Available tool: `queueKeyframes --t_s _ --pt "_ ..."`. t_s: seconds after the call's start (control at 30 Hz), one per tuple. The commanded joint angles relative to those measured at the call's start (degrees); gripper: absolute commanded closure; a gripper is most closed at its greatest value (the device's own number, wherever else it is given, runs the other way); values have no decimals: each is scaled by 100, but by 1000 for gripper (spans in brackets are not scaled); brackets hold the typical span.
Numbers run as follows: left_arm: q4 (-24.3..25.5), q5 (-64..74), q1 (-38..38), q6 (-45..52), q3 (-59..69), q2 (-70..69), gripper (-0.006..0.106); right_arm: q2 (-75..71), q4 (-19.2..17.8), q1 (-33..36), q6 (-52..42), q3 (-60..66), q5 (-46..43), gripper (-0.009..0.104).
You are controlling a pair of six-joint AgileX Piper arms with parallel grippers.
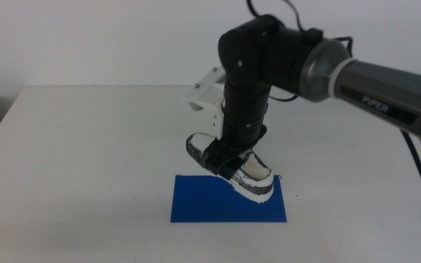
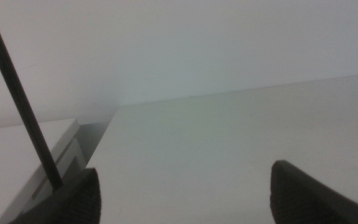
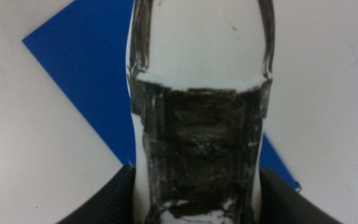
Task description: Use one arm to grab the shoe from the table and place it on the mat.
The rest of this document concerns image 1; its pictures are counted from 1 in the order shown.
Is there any blue rectangular mat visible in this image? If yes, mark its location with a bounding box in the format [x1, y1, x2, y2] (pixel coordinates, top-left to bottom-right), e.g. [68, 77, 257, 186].
[170, 174, 287, 224]

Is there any white and black shoe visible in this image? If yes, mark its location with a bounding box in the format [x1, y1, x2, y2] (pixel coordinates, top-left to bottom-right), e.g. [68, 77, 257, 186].
[185, 131, 276, 205]

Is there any thin black cable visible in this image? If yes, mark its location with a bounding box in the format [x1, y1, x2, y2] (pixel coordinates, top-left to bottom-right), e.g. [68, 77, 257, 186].
[285, 0, 306, 32]
[246, 0, 261, 18]

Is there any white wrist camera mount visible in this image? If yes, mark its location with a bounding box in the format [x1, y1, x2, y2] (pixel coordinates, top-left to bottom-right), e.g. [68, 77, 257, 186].
[185, 66, 228, 142]

